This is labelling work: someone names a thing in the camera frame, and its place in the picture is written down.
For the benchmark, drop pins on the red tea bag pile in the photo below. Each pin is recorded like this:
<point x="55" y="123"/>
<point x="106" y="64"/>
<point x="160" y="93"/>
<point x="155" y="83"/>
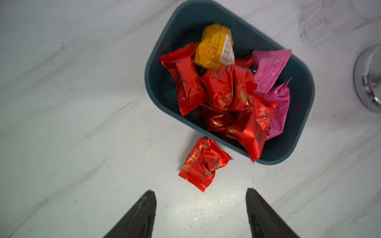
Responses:
<point x="202" y="162"/>
<point x="215" y="121"/>
<point x="252" y="125"/>

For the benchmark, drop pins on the yellow tea bag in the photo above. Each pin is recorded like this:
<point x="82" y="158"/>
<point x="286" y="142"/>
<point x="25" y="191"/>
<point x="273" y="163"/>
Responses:
<point x="216" y="48"/>

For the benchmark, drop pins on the chrome glass holder stand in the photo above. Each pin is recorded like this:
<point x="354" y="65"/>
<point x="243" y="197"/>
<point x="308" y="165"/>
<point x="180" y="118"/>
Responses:
<point x="367" y="78"/>

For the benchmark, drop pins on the pink tea bag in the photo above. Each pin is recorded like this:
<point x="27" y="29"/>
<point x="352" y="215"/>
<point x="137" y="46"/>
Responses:
<point x="280" y="94"/>
<point x="269" y="65"/>

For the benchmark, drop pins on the red tea bag front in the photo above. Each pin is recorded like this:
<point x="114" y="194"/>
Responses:
<point x="229" y="88"/>

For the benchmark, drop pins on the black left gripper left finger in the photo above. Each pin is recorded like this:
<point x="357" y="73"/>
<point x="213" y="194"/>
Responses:
<point x="138" y="222"/>

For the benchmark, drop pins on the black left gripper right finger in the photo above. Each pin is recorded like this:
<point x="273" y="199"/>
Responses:
<point x="264" y="221"/>

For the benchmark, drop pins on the pink tea bag front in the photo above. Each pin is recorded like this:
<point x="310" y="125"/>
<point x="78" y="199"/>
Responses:
<point x="280" y="94"/>

